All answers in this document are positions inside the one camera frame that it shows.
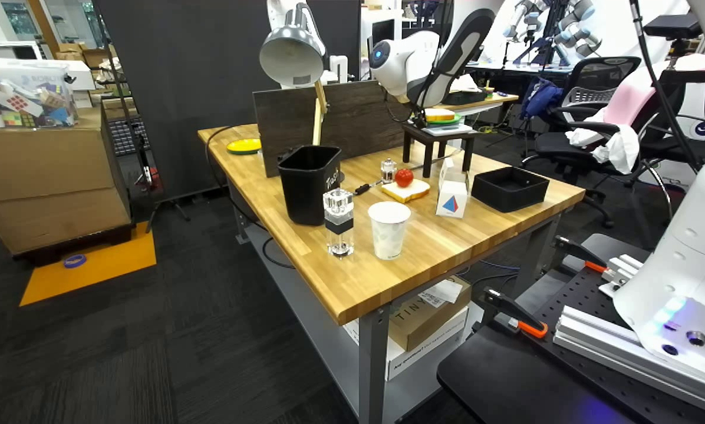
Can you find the black marker pen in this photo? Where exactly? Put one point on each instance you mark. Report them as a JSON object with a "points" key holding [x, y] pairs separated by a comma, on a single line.
{"points": [[362, 190]]}

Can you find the black rectangular tray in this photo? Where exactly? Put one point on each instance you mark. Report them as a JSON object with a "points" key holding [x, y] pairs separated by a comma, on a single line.
{"points": [[507, 190]]}

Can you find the black mounting base plate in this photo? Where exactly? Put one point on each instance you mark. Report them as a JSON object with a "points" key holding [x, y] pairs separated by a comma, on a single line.
{"points": [[507, 386]]}

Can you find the black office chair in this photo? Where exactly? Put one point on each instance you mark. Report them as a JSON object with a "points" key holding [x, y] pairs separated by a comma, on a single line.
{"points": [[594, 84]]}

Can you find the pink cloth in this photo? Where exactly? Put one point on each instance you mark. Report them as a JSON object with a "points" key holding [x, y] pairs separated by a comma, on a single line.
{"points": [[630, 105]]}

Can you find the black orange clamp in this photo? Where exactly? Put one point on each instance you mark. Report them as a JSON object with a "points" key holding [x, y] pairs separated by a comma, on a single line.
{"points": [[594, 262], [516, 318]]}

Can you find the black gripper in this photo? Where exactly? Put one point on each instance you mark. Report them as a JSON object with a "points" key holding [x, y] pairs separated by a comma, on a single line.
{"points": [[423, 93]]}

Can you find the green plate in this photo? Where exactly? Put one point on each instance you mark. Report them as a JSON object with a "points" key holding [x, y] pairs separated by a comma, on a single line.
{"points": [[448, 123]]}

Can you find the toy bread slice brown crust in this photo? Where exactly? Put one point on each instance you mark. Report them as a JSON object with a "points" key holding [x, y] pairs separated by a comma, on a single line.
{"points": [[414, 191]]}

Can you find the grey metal table frame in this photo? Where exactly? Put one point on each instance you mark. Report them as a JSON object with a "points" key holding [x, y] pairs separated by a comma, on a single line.
{"points": [[370, 369]]}

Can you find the clear plastic storage bin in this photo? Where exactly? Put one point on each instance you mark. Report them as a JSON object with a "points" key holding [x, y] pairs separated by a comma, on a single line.
{"points": [[22, 97]]}

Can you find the yellow disc plate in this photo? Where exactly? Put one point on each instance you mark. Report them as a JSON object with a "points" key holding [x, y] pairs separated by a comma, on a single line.
{"points": [[243, 148]]}

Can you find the large cardboard box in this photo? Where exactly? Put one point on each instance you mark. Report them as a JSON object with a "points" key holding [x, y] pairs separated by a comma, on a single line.
{"points": [[46, 185]]}

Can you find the aluminium rail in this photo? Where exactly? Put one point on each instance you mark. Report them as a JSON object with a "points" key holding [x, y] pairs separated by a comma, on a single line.
{"points": [[602, 337]]}

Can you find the white paper cup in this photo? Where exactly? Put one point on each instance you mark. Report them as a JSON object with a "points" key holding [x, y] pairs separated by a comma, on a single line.
{"points": [[388, 232]]}

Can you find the black plastic bin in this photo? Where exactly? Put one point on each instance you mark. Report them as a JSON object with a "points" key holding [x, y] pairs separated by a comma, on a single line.
{"points": [[307, 185]]}

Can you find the blue tape roll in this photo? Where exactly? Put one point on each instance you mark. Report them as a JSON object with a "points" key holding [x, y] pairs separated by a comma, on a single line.
{"points": [[73, 261]]}

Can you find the white box under table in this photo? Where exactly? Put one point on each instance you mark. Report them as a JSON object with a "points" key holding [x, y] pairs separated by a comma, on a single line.
{"points": [[436, 350]]}

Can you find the cardboard box under table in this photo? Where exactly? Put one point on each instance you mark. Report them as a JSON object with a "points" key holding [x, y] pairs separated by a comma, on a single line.
{"points": [[429, 318]]}

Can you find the white carton blue triangle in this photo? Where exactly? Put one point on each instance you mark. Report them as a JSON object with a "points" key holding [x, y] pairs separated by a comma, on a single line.
{"points": [[450, 191]]}

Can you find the black partition panel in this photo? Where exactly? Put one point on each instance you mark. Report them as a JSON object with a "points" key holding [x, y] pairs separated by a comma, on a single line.
{"points": [[186, 71]]}

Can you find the yellow floor mat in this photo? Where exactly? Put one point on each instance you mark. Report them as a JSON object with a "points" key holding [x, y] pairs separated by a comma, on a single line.
{"points": [[93, 271]]}

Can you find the small black stool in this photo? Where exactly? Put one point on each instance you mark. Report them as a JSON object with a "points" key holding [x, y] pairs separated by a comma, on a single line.
{"points": [[429, 142]]}

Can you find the white cloth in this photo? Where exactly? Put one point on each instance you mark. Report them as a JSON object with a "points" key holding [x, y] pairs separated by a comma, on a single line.
{"points": [[619, 150]]}

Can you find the clear black grinder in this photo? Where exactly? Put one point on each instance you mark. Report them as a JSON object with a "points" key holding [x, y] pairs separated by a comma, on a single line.
{"points": [[337, 221]]}

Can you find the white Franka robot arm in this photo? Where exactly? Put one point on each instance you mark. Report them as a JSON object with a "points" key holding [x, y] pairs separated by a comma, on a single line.
{"points": [[685, 261]]}

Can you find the wooden lamp stick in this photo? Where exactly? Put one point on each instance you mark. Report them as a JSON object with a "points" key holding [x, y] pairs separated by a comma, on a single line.
{"points": [[318, 115]]}

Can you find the small glass shaker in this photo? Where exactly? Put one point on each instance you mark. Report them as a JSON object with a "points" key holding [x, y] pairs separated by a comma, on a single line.
{"points": [[388, 171]]}

